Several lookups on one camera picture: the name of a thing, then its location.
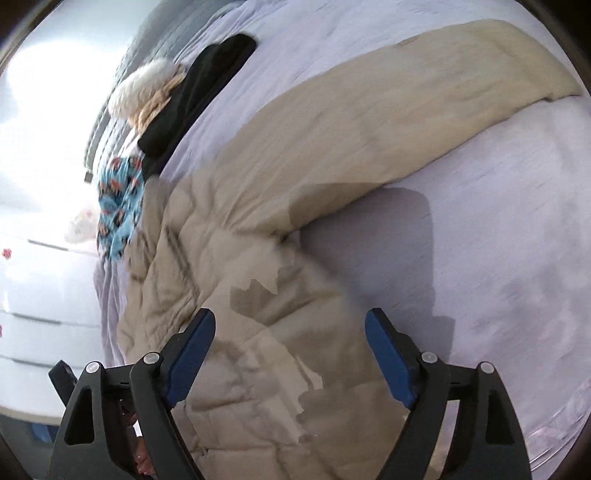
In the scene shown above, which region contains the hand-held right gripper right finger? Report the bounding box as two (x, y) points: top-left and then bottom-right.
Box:
(365, 308), (534, 480)

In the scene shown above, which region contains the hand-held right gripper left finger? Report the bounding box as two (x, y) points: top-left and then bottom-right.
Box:
(48, 308), (216, 480)

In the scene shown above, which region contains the beige puffer jacket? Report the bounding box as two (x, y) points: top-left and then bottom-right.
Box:
(115, 21), (583, 480)

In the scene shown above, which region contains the person's foot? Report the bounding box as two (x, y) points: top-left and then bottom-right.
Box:
(131, 411), (160, 480)

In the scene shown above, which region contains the blue printed cloth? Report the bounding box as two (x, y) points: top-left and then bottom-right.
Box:
(96, 154), (146, 261)

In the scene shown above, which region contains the white chest of drawers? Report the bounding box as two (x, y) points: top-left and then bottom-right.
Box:
(0, 185), (121, 421)

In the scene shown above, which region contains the white plastic bag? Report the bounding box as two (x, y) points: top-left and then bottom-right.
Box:
(64, 208), (100, 244)

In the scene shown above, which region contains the lavender bed blanket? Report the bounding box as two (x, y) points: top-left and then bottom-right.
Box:
(92, 0), (591, 476)

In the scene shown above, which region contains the cream knitted pillow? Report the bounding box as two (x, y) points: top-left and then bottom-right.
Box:
(131, 76), (185, 134)

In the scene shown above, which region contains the black folded garment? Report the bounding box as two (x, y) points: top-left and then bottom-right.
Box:
(137, 33), (257, 182)

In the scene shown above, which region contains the cream round cushion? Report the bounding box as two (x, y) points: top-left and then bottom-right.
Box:
(107, 58), (188, 118)

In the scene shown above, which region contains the grey padded headboard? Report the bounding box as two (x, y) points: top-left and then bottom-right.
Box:
(83, 0), (208, 171)

